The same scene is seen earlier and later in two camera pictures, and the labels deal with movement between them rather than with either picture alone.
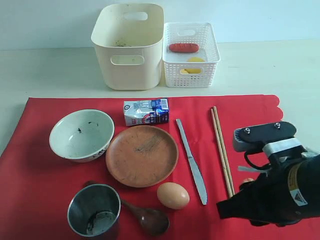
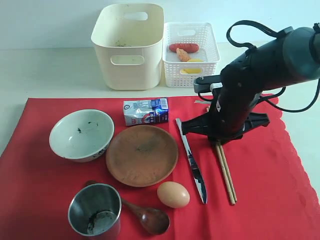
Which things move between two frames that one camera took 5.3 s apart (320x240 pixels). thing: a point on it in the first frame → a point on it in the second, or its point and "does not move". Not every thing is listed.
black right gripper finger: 254,202 → 201,124
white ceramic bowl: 82,135 does not move
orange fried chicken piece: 248,180 → 182,55
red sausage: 183,47 does not move
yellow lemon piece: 193,71 does not move
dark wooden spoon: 151,222 does not move
